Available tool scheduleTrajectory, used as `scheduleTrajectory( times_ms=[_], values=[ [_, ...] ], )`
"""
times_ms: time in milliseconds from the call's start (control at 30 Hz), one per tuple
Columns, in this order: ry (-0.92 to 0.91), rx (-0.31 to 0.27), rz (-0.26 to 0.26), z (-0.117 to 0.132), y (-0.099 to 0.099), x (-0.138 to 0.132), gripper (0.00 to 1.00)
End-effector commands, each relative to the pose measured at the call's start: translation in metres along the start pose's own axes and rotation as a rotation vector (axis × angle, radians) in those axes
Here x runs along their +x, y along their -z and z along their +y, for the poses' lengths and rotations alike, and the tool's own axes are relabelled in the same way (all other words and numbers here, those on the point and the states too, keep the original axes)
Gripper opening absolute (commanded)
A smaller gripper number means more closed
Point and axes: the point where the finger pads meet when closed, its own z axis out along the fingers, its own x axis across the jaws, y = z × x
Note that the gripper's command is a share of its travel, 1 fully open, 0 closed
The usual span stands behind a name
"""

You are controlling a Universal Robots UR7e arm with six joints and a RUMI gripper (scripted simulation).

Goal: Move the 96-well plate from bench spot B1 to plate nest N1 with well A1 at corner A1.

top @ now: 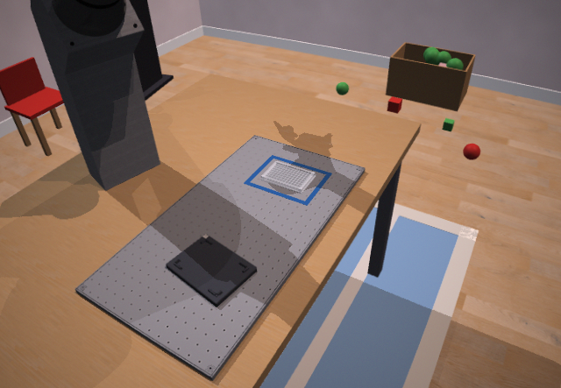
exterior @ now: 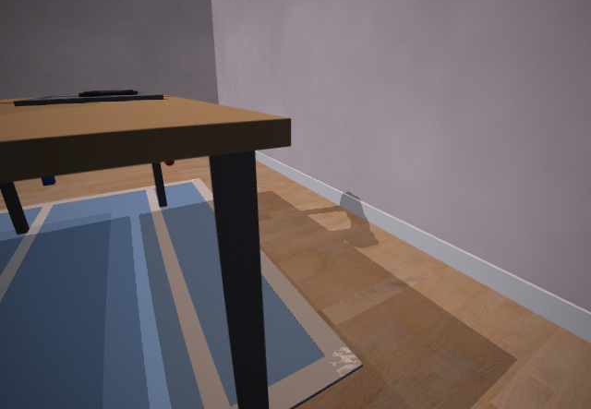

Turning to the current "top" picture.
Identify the blue tape outline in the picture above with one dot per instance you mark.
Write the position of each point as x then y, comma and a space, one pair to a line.
247, 182

